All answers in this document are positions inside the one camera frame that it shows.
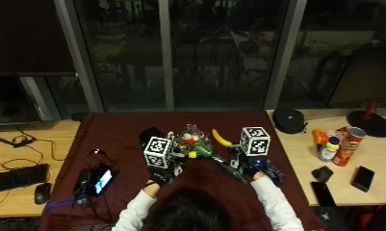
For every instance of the flower bouquet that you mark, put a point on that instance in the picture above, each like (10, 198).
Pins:
(196, 142)

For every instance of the person's right hand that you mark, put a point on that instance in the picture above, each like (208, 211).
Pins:
(249, 168)

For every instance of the black computer mouse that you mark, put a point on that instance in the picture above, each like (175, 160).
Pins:
(42, 193)

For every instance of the black monitor with red stand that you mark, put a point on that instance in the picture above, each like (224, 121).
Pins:
(367, 86)

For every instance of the person's left hand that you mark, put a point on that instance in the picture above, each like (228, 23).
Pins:
(160, 177)

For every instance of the white bottle with yellow label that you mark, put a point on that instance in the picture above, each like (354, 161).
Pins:
(329, 149)

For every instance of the maroon tablecloth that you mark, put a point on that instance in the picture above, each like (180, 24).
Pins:
(115, 138)

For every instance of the black keyboard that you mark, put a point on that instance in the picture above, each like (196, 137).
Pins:
(15, 178)

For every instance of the black round container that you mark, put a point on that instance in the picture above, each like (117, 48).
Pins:
(149, 135)

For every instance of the black smartphone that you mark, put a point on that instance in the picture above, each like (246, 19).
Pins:
(362, 178)
(322, 194)

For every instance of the smartphone with lit screen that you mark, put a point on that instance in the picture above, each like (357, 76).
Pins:
(103, 180)

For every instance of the white marker cube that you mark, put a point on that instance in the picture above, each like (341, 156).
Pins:
(254, 141)
(157, 152)

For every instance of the black device box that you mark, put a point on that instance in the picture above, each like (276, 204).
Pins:
(81, 186)

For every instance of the red chip can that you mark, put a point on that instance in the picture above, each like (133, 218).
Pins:
(349, 146)

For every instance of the black zip case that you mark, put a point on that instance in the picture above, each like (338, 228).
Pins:
(289, 120)

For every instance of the orange plastic toy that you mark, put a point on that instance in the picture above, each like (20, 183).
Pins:
(318, 136)

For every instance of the red bag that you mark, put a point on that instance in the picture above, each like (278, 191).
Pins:
(371, 218)

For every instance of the yellow banana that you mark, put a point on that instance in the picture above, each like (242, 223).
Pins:
(221, 138)

